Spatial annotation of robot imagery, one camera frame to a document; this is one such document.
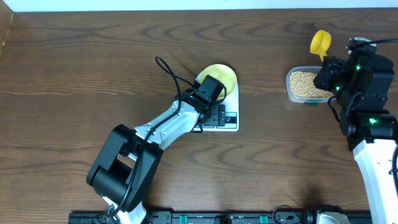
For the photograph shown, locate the yellow measuring scoop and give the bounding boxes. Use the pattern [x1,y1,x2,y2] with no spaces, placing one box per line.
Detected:
[310,30,331,62]

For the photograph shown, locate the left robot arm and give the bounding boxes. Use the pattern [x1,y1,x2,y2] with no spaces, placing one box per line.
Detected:
[86,86,227,223]

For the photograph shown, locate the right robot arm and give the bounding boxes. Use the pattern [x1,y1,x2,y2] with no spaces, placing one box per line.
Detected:
[313,37,397,223]

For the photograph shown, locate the white kitchen scale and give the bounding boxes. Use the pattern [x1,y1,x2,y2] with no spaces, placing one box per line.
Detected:
[193,74,239,132]

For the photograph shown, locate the yellow bowl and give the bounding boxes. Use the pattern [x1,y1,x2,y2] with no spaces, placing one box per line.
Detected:
[198,64,238,99]

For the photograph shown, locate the soybeans in container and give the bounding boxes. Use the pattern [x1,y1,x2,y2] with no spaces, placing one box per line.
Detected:
[290,71,332,98]

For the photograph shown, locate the clear plastic container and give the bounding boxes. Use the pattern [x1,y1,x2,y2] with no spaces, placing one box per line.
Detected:
[286,66,332,103]

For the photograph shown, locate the green tape label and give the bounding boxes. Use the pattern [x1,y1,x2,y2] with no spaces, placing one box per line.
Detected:
[304,102,319,106]

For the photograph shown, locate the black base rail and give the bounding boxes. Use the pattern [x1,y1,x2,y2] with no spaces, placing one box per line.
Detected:
[68,205,373,224]

